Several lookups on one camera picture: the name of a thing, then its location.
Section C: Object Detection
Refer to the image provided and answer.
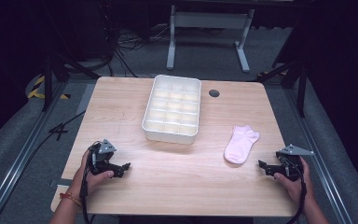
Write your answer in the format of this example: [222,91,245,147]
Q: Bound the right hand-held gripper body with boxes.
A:
[275,144,314,183]

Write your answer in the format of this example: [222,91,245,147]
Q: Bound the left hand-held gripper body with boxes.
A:
[88,138,121,175]

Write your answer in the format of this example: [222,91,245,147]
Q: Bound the pink sock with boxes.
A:
[223,124,261,165]

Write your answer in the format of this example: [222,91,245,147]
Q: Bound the white divided storage box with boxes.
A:
[141,74,202,146]

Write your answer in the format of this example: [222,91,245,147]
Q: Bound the person's right hand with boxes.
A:
[273,156,315,207]

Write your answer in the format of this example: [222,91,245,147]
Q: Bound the person's left hand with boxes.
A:
[73,148,115,196]

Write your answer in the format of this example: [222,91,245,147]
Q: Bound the grey tape piece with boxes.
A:
[55,177,75,189]

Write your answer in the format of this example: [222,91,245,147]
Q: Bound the black tripod stand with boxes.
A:
[255,57,310,119]
[41,50,101,113]

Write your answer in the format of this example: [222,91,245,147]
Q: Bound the yellow black hazard tape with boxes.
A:
[26,75,72,101]

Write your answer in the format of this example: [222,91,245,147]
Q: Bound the aluminium floor rail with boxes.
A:
[0,79,69,224]
[282,88,353,224]

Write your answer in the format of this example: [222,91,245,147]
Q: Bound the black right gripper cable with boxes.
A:
[292,161,309,224]

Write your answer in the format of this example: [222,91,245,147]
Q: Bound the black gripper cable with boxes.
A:
[292,161,309,224]
[78,141,103,224]

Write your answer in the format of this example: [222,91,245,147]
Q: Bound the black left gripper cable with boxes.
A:
[78,141,103,224]

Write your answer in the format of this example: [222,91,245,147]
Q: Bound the black floor cable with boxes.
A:
[31,109,87,158]

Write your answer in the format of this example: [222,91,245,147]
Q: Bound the red string bracelet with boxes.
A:
[59,192,84,207]

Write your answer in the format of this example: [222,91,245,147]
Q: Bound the tangle of black cables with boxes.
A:
[104,21,171,78]

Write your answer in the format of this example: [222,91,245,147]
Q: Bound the grey metal desk frame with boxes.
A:
[166,4,256,75]

